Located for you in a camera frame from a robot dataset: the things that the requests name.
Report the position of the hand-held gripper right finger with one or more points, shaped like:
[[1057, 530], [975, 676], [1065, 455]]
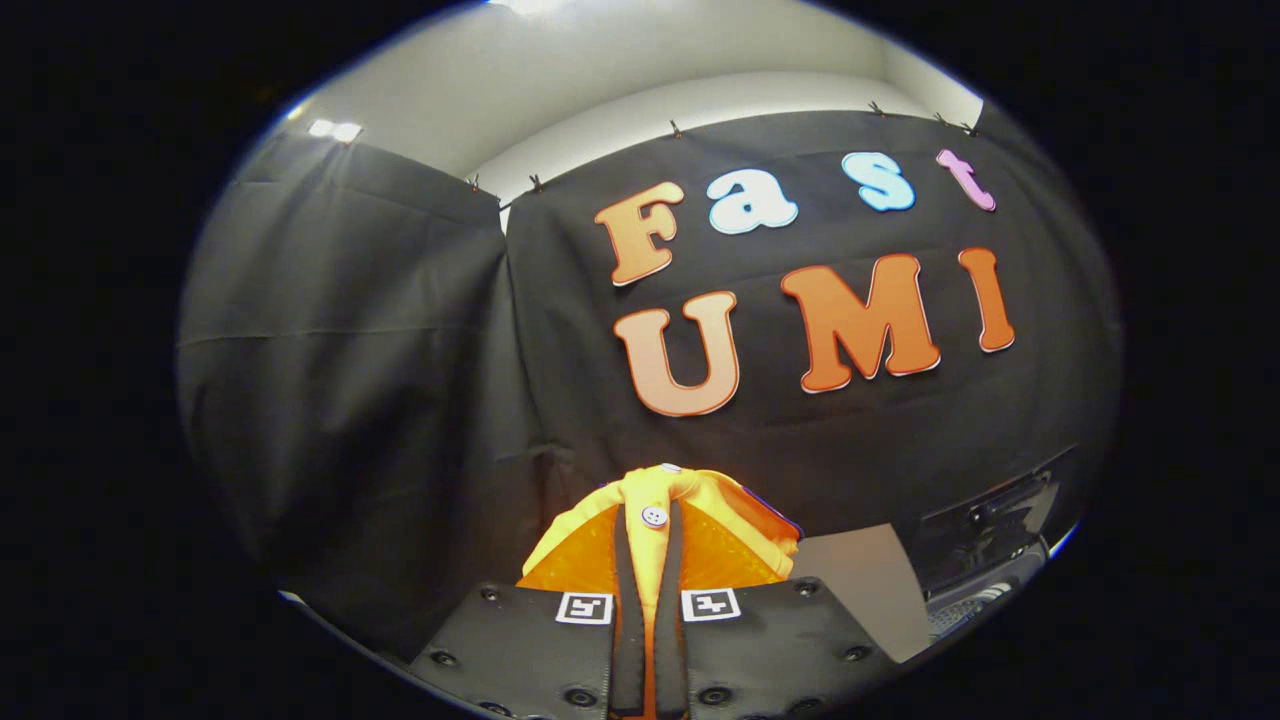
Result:
[[780, 645]]

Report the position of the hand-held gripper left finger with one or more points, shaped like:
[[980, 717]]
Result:
[[520, 650]]

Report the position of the yellow polo shirt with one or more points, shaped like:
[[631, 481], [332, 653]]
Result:
[[655, 490]]

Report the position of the dark transparent washing machine lid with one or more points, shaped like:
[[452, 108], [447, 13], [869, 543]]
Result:
[[990, 520]]

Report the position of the grey box stand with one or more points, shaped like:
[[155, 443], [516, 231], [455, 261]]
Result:
[[870, 580]]

